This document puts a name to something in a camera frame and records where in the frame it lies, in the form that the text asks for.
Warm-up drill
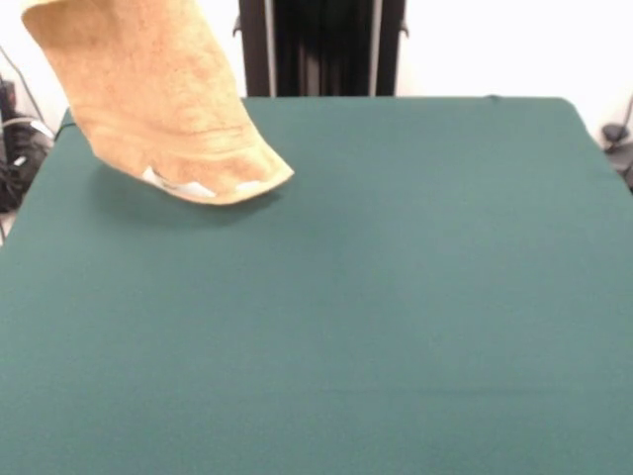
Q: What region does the tan terry towel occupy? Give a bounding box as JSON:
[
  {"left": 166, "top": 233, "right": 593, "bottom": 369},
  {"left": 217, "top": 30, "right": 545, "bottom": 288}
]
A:
[{"left": 20, "top": 0, "right": 296, "bottom": 205}]

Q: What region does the dark green table cloth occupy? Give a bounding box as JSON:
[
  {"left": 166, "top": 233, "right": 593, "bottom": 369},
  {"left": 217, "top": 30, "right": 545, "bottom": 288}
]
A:
[{"left": 0, "top": 96, "right": 633, "bottom": 475}]

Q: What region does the black stand base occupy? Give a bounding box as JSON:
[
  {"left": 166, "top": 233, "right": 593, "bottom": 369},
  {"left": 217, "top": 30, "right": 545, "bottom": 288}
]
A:
[
  {"left": 0, "top": 118, "right": 50, "bottom": 214},
  {"left": 601, "top": 124, "right": 633, "bottom": 194}
]

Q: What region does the small black box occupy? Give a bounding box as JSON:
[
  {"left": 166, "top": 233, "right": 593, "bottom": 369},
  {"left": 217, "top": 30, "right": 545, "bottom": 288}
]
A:
[{"left": 0, "top": 78, "right": 19, "bottom": 120}]

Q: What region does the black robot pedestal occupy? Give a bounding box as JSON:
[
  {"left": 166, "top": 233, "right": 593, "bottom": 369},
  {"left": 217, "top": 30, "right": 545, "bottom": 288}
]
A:
[{"left": 231, "top": 0, "right": 411, "bottom": 98}]

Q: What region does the white cable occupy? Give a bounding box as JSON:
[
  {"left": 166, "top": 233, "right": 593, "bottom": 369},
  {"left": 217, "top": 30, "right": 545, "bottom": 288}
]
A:
[{"left": 0, "top": 116, "right": 54, "bottom": 145}]

